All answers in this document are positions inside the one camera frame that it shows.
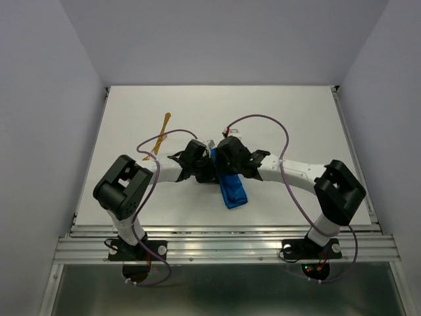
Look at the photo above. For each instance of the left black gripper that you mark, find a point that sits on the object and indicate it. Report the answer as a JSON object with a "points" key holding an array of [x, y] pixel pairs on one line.
{"points": [[210, 177]]}

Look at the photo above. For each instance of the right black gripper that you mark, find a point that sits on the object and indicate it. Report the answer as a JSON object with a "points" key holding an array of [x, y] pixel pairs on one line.
{"points": [[222, 169]]}

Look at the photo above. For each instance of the blue cloth napkin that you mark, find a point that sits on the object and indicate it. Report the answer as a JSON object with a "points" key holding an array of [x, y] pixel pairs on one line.
{"points": [[231, 186]]}

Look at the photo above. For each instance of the gold knife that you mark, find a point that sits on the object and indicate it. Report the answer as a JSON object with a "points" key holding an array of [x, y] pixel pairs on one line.
{"points": [[165, 122]]}

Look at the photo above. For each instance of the gold ornate fork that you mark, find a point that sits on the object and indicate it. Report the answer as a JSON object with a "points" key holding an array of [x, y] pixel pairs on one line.
{"points": [[159, 140]]}

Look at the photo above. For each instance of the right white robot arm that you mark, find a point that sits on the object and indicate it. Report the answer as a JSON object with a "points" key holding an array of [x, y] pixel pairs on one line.
{"points": [[337, 190]]}

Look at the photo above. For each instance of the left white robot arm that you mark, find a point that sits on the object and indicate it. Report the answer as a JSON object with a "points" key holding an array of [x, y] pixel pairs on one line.
{"points": [[121, 189]]}

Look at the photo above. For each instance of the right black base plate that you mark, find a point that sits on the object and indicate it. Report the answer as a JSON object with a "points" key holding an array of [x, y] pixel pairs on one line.
{"points": [[305, 249]]}

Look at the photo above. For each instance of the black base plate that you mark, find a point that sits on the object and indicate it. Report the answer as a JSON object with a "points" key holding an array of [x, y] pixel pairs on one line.
{"points": [[305, 249], [120, 251]]}

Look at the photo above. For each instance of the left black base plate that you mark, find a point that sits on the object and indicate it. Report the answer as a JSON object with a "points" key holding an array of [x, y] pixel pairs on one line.
{"points": [[120, 251]]}

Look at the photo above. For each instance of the aluminium rail frame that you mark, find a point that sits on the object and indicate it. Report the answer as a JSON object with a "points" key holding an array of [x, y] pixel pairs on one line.
{"points": [[231, 270]]}

